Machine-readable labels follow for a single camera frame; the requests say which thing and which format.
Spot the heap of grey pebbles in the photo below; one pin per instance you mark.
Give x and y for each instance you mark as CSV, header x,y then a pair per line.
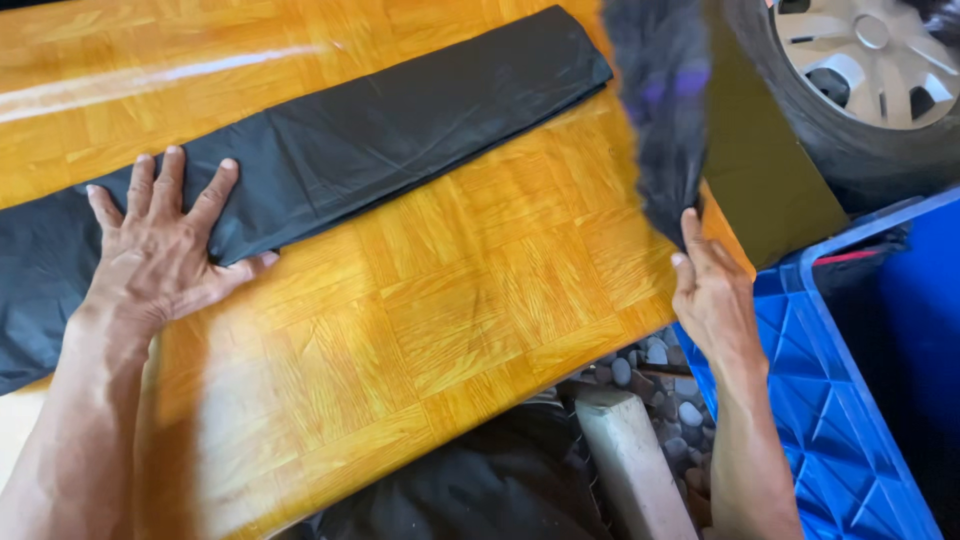
x,y
675,420

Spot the black cloth with red strip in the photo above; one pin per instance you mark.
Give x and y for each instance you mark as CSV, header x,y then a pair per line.
x,y
855,262

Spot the olive brown board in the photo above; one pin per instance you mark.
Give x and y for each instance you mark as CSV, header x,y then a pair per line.
x,y
757,172

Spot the black plastic bag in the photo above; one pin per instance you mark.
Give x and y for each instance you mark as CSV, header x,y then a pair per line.
x,y
375,142
664,112

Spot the person's black trousers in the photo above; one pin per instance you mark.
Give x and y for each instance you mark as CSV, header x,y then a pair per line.
x,y
480,487

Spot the car wheel with silver hubcap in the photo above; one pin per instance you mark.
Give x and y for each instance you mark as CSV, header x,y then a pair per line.
x,y
870,90

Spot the blue plastic crate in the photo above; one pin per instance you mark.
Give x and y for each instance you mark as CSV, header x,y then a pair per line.
x,y
832,420

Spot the person's right hand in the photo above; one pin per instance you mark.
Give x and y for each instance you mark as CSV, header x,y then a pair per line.
x,y
716,304

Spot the white wooden post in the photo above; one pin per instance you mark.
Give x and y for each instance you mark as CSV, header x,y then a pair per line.
x,y
634,472

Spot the person's left hand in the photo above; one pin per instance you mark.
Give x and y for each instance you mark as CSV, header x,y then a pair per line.
x,y
154,262

